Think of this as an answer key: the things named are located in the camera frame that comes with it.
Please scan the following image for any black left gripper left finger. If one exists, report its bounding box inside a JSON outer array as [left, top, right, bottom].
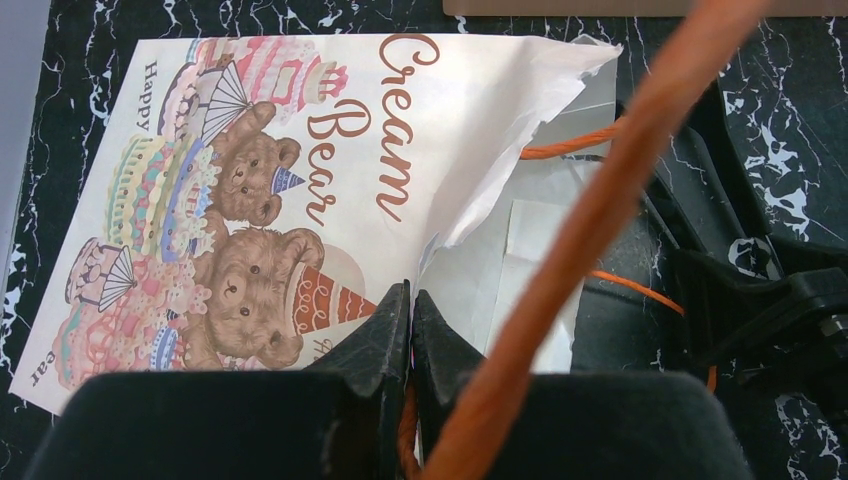
[[26, 283, 410, 479]]

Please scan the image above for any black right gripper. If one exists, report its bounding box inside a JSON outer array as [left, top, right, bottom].
[[616, 79, 848, 432]]

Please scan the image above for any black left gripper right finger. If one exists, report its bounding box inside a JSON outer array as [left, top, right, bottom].
[[412, 290, 753, 479]]

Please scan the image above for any printed paper bag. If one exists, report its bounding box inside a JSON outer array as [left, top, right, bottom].
[[9, 0, 770, 480]]

